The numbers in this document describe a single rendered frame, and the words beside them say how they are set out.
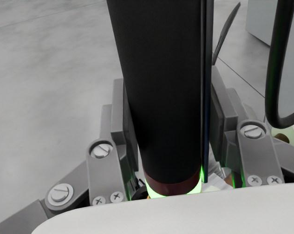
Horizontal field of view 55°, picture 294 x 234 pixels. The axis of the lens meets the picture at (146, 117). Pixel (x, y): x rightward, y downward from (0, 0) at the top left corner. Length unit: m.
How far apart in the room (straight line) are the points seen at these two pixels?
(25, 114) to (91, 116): 0.66
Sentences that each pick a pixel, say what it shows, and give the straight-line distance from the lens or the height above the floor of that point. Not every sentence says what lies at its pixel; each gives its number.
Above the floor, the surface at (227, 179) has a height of 1.40.
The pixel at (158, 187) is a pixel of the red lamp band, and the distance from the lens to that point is 0.16.
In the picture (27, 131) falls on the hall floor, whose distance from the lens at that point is 2.67.
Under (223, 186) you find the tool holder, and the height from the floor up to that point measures 1.40.
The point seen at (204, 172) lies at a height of 1.47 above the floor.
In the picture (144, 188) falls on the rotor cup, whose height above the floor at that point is 1.24.
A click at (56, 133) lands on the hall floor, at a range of 2.52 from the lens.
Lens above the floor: 1.60
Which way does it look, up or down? 42 degrees down
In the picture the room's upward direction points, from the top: 10 degrees counter-clockwise
